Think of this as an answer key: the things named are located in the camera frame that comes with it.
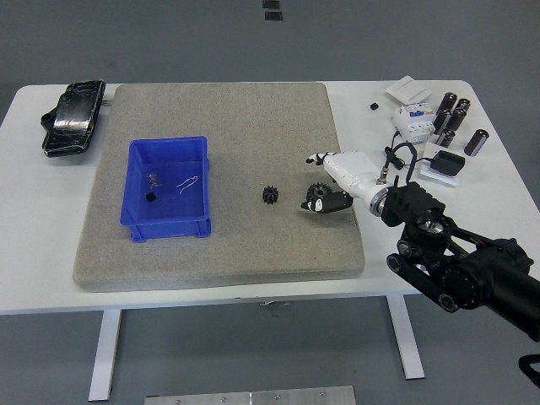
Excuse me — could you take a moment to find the thin white wire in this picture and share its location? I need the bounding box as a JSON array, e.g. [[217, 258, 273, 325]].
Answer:
[[175, 175, 199, 195]]

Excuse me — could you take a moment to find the white switch plate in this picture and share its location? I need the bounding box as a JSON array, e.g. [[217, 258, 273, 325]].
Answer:
[[386, 75, 432, 105]]

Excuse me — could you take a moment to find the silver metal plate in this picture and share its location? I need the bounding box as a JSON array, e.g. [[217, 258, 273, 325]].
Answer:
[[144, 385, 357, 405]]

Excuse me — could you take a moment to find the white socket plate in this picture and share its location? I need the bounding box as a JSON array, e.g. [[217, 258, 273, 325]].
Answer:
[[418, 142, 461, 187]]

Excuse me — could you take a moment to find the black adapter cord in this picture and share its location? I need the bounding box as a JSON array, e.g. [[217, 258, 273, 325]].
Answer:
[[383, 130, 435, 172]]

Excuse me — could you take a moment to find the black gear nut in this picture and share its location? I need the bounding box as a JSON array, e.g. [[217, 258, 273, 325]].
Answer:
[[262, 186, 283, 207], [306, 182, 335, 203]]

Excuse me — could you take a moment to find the black wrapped device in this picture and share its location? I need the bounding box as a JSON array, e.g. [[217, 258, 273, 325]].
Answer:
[[40, 78, 106, 159]]

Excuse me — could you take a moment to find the white table leg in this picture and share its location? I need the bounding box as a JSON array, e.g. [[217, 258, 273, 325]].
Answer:
[[87, 310, 123, 402], [386, 294, 425, 380]]

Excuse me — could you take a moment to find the white circuit breaker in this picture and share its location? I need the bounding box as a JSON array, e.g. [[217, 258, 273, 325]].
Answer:
[[391, 102, 436, 146]]

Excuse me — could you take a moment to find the blue plastic box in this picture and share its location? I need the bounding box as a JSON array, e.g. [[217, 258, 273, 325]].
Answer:
[[118, 135, 213, 245]]

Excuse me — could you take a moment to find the grey-brown mat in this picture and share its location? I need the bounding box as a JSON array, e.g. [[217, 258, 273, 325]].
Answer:
[[72, 82, 366, 293]]

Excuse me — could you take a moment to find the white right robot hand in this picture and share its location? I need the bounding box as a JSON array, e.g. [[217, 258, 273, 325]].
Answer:
[[300, 149, 383, 214]]

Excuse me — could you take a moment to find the black power adapter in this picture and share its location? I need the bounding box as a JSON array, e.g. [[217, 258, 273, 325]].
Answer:
[[430, 150, 467, 177]]

